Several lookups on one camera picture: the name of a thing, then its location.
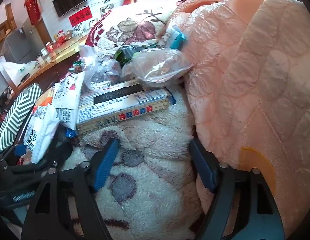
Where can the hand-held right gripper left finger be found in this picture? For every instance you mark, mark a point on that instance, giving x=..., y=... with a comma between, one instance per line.
x=106, y=162

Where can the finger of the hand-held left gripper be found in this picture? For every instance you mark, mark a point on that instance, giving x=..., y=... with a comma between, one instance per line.
x=19, y=150
x=61, y=152

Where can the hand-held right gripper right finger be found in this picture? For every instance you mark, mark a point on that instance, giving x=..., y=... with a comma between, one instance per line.
x=203, y=167

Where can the large white snack packet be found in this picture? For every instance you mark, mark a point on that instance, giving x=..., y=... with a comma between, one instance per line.
x=39, y=132

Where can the green white striped box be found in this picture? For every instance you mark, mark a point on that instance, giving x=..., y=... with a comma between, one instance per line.
x=12, y=120

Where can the white printed snack packet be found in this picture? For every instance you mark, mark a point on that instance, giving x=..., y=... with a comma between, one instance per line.
x=67, y=100

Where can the orange cracker packet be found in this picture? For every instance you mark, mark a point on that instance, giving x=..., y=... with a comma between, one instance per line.
x=44, y=101

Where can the long biscuit package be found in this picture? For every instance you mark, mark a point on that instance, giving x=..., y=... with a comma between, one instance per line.
x=119, y=107

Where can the green black snack packet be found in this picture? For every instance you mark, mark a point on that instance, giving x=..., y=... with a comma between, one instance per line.
x=123, y=56

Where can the clear bag of pastries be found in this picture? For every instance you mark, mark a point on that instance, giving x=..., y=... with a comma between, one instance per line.
x=160, y=65

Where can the blue white snack packet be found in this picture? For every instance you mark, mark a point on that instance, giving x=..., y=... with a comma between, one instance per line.
x=176, y=38

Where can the floral fleece blanket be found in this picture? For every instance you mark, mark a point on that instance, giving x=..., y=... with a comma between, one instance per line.
x=150, y=135

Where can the white plastic bag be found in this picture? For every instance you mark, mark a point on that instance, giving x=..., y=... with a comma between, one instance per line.
x=19, y=71

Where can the small green white packet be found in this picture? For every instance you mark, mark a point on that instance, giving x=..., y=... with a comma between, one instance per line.
x=78, y=67

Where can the crumpled clear plastic bag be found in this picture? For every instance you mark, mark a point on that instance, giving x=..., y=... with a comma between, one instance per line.
x=94, y=65

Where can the peach quilt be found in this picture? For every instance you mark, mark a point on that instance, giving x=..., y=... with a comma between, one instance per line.
x=245, y=80

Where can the marble top television cabinet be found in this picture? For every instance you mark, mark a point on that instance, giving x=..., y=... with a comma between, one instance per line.
x=57, y=53

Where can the grey refrigerator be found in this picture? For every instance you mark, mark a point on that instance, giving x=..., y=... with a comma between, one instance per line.
x=16, y=45

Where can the red cup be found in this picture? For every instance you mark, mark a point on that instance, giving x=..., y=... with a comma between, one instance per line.
x=48, y=47

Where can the red white plush toy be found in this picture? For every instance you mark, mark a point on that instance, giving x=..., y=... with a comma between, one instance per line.
x=61, y=37

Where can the brown teddy bear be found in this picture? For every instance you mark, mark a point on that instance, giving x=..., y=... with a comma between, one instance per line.
x=69, y=34

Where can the red hanging decoration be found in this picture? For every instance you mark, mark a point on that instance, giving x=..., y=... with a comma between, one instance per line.
x=32, y=5

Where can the red gift bag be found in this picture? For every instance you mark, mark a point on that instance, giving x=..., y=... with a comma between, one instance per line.
x=126, y=1

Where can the small photo frame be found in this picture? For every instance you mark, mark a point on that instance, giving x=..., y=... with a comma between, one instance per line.
x=79, y=28
x=93, y=23

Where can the red wall banner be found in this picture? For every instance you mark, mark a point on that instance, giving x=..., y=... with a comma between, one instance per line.
x=81, y=17

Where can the large photo frame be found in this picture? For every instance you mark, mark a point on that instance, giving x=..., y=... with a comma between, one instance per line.
x=106, y=8

